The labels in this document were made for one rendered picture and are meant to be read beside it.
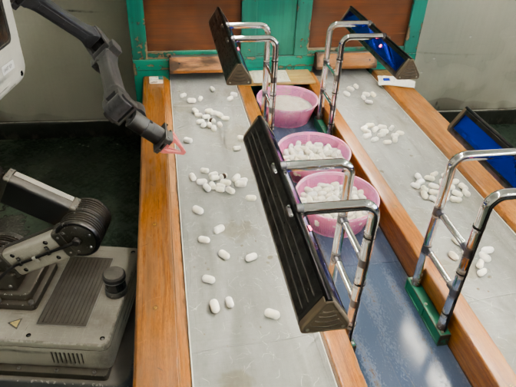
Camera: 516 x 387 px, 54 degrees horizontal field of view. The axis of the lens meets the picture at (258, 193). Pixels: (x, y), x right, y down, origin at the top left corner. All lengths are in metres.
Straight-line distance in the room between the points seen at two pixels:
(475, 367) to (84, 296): 1.13
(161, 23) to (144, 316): 1.47
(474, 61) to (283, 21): 1.79
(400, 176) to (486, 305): 0.59
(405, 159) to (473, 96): 2.11
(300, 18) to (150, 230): 1.34
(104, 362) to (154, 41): 1.39
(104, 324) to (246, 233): 0.50
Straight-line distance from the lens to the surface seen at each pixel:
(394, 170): 1.84
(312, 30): 2.46
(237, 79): 1.60
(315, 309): 0.79
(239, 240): 1.44
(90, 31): 1.88
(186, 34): 2.38
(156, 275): 1.31
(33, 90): 3.50
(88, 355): 1.62
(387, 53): 1.87
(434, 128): 2.12
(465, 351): 1.31
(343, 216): 1.17
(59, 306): 1.70
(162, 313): 1.22
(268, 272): 1.34
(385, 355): 1.30
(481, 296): 1.43
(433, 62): 3.71
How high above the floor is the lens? 1.67
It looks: 35 degrees down
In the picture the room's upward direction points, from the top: 3 degrees clockwise
